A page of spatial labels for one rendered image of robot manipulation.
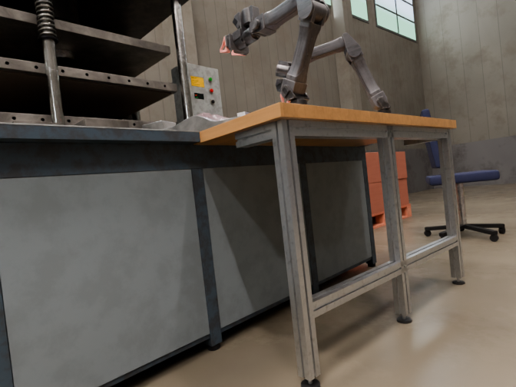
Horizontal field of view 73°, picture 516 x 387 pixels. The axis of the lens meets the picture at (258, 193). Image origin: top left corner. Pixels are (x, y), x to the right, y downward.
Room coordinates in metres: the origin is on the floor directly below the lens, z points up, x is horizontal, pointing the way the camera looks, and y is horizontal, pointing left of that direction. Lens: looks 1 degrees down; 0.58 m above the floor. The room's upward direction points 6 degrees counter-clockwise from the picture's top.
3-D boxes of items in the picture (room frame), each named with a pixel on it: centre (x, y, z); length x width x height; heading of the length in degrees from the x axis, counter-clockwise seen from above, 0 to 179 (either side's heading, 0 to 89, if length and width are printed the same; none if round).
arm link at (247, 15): (1.39, -0.06, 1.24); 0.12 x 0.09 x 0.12; 40
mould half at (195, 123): (1.54, 0.20, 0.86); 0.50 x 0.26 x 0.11; 62
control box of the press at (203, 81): (2.50, 0.35, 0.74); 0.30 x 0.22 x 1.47; 135
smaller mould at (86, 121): (1.27, 0.56, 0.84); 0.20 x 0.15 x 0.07; 45
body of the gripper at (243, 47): (1.47, 0.00, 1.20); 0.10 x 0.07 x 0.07; 130
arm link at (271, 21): (1.27, -0.18, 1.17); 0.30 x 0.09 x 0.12; 40
